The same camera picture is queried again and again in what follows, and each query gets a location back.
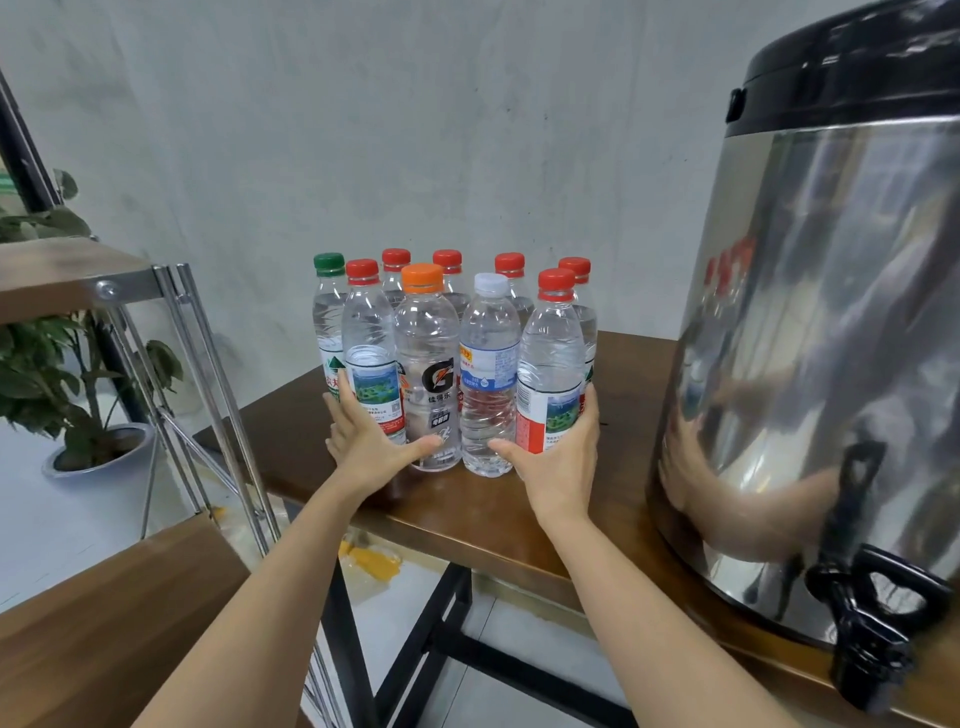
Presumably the person's right hand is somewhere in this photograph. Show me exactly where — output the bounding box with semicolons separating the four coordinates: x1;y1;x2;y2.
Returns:
487;382;602;527

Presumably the person's left hand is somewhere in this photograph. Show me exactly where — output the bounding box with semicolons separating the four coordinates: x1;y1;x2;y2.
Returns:
322;367;446;507

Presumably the orange cap clear plastic bottle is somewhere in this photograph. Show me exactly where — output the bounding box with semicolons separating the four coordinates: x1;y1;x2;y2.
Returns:
394;264;464;473

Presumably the white-cap blue-label bottle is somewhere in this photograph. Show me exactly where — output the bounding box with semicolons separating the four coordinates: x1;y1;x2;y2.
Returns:
459;273;522;479

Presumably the green label plastic water bottle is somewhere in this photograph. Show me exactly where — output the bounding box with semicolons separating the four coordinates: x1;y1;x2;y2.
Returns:
313;252;351;395

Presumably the green red label plastic bottle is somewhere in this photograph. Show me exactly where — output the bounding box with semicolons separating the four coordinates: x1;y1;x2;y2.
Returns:
495;252;536;324

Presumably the stainless steel water dispenser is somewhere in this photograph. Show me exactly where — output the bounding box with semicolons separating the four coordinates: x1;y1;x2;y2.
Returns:
648;0;960;714

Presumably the wooden metal shelf rack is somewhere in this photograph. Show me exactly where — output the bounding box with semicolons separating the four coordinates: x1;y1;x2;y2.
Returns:
0;67;347;728

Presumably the person's left forearm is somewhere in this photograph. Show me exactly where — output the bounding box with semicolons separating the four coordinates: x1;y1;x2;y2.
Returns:
135;480;384;728

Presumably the person's right forearm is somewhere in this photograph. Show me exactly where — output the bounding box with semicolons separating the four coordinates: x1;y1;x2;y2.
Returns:
532;507;804;728

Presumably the yellow debris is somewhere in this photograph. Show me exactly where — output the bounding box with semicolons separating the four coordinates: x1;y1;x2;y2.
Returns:
337;540;404;587

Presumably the white plant pot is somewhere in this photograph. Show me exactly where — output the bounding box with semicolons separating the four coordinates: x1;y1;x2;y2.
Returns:
42;423;155;482

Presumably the green potted plant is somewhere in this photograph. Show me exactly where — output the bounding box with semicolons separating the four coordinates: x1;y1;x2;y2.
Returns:
0;168;185;467

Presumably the black metal table frame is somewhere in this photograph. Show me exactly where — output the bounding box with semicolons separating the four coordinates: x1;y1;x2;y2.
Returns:
315;562;639;728

